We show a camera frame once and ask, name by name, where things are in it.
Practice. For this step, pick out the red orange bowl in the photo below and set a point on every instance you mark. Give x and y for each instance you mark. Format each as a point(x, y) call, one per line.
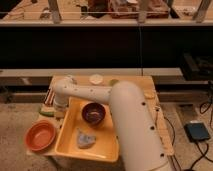
point(40, 136)

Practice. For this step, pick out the dark purple bowl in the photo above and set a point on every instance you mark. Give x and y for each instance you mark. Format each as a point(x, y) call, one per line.
point(93, 113)

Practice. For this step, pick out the white round container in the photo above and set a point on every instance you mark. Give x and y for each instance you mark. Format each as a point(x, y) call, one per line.
point(96, 79)

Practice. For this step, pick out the yellow plastic tub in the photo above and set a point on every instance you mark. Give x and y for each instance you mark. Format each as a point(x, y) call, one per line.
point(106, 147)

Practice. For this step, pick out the light green cup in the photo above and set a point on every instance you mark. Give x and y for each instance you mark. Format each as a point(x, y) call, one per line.
point(113, 82)

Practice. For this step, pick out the green pepper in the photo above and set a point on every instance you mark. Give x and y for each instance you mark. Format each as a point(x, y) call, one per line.
point(47, 114)

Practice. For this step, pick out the black power box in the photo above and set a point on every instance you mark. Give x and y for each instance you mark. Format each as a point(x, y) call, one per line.
point(196, 132)

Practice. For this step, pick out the yellow banana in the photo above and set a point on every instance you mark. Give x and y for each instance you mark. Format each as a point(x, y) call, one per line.
point(149, 95)

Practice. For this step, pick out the blue grey crumpled cloth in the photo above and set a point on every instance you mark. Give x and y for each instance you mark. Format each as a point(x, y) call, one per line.
point(85, 141)

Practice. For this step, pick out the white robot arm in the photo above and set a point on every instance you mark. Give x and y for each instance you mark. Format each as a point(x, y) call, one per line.
point(140, 143)

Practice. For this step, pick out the brown striped block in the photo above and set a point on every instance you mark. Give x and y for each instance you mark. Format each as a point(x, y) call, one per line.
point(49, 98)

